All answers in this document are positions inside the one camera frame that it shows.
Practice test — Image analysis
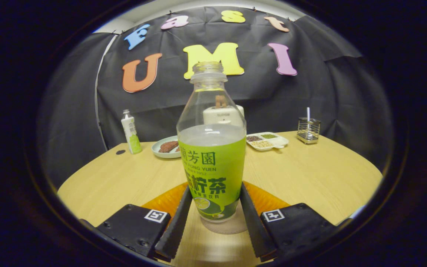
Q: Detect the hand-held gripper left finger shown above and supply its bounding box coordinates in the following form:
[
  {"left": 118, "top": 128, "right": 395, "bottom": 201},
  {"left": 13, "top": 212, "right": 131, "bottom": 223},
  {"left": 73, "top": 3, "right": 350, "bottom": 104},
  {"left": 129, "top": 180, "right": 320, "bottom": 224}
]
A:
[{"left": 97, "top": 182, "right": 193, "bottom": 260}]

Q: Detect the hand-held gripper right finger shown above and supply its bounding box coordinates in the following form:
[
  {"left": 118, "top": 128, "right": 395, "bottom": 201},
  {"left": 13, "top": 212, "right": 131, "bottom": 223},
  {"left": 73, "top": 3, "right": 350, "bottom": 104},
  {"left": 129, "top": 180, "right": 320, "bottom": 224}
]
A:
[{"left": 239, "top": 181, "right": 338, "bottom": 262}]

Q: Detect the round brown coaster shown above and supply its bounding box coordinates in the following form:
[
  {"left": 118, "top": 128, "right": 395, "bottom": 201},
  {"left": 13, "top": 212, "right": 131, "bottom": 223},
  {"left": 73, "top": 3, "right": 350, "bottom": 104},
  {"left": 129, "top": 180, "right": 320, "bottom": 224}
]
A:
[{"left": 201, "top": 208, "right": 248, "bottom": 235}]

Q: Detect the green label juice bottle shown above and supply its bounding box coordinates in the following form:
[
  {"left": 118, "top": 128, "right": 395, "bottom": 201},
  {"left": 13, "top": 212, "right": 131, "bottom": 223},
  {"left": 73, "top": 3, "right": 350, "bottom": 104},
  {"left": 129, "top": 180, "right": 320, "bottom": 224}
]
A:
[{"left": 176, "top": 61, "right": 247, "bottom": 223}]

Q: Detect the small white green bottle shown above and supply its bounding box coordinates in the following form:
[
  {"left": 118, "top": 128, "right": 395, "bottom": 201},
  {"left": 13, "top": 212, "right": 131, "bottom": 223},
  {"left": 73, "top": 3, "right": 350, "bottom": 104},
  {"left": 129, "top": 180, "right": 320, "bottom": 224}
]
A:
[{"left": 121, "top": 109, "right": 143, "bottom": 155}]

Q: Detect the wooden table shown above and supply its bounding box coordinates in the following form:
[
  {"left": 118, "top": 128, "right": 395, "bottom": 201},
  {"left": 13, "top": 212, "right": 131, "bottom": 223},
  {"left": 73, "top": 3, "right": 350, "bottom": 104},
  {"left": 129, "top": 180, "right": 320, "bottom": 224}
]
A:
[{"left": 57, "top": 131, "right": 383, "bottom": 267}]

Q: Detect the light green plate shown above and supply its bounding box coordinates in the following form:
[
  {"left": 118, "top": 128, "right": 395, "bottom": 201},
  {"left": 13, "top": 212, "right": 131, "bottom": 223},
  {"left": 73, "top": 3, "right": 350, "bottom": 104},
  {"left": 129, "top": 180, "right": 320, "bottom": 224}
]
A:
[{"left": 152, "top": 135, "right": 182, "bottom": 159}]

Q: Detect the brown food on plate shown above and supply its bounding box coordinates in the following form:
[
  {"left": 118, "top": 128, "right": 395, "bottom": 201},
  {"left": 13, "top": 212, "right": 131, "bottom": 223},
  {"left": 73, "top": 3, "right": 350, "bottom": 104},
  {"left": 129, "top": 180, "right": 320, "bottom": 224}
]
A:
[{"left": 158, "top": 141, "right": 179, "bottom": 154}]

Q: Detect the white divided tray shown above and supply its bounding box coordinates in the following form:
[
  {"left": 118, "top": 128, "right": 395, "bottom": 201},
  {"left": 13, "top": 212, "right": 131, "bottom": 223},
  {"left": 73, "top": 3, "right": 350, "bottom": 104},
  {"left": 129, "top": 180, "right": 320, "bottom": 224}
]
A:
[{"left": 246, "top": 132, "right": 289, "bottom": 151}]

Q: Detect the white toaster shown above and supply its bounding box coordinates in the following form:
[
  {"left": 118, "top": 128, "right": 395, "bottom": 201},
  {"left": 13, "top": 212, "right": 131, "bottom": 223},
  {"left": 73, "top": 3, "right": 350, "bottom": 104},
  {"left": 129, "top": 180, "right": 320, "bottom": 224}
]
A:
[{"left": 203, "top": 105, "right": 244, "bottom": 126}]

